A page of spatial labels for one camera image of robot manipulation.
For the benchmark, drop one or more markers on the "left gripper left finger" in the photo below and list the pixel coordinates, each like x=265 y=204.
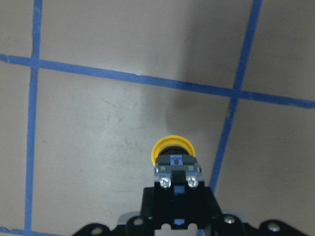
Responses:
x=142 y=224

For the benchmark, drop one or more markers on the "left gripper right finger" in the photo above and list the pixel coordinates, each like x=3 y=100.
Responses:
x=218 y=223

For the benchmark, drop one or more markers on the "yellow push button switch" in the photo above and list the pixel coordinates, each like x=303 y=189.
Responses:
x=179 y=185

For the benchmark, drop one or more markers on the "brown paper table cover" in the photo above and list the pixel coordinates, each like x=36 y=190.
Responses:
x=88 y=86

